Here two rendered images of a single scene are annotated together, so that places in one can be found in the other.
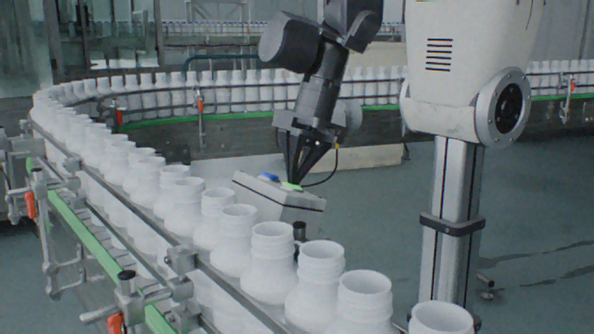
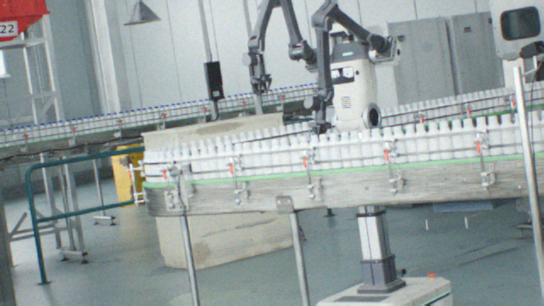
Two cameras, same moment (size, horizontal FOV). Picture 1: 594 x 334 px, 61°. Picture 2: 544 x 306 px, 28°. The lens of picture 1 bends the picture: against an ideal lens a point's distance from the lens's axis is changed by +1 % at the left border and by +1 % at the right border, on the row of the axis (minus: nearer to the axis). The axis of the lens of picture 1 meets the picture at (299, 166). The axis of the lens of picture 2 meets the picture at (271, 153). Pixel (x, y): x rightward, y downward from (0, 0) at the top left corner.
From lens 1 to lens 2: 478 cm
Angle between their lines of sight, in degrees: 20
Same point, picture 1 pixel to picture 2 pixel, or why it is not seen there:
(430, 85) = (345, 113)
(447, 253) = not seen: hidden behind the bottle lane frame
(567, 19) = (433, 65)
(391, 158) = (287, 239)
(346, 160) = (240, 247)
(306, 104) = (319, 118)
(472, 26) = (355, 91)
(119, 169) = (266, 147)
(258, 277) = (333, 141)
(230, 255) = (324, 142)
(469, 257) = not seen: hidden behind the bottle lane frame
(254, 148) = not seen: hidden behind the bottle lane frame
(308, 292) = (344, 138)
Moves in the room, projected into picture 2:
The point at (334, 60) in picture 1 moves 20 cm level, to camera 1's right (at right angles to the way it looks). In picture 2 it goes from (324, 105) to (361, 99)
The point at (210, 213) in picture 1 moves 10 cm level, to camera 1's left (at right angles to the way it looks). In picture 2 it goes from (314, 138) to (294, 142)
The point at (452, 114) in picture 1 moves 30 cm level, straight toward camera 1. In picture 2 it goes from (355, 121) to (359, 124)
